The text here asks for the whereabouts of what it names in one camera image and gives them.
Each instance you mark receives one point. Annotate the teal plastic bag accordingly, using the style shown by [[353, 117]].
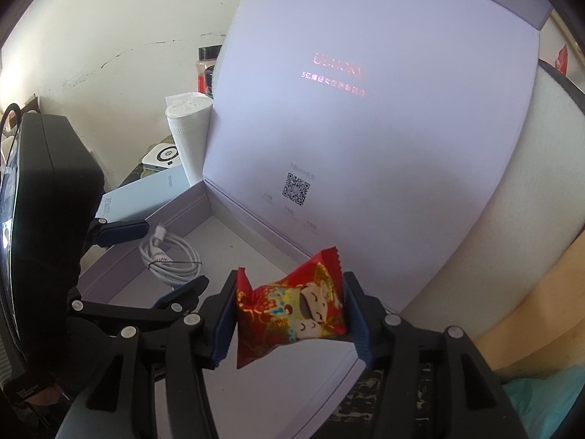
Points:
[[548, 402]]

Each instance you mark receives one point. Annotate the red printed bag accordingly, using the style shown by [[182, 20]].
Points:
[[562, 59]]

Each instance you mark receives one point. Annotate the red jar with black lid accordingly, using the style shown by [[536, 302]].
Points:
[[201, 83]]

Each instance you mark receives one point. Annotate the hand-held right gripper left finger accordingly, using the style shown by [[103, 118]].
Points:
[[226, 315]]

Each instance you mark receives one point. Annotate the red gold-print snack packet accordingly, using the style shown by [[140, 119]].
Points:
[[283, 311]]

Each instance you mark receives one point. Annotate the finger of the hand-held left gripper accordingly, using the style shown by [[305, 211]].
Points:
[[123, 231], [183, 293]]

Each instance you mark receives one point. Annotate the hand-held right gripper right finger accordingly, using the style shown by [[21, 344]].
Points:
[[359, 324]]

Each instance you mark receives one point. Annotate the white hinged gift box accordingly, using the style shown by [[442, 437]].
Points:
[[365, 146]]

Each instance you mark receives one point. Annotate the small dark jar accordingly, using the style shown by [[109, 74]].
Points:
[[209, 80]]

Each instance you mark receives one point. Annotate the white tissue roll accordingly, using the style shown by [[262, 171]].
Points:
[[187, 146]]

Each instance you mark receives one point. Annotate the white round-marked charger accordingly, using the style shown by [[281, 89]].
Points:
[[162, 155]]

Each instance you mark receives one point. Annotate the light blue power bank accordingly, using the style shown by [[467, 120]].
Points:
[[137, 199]]

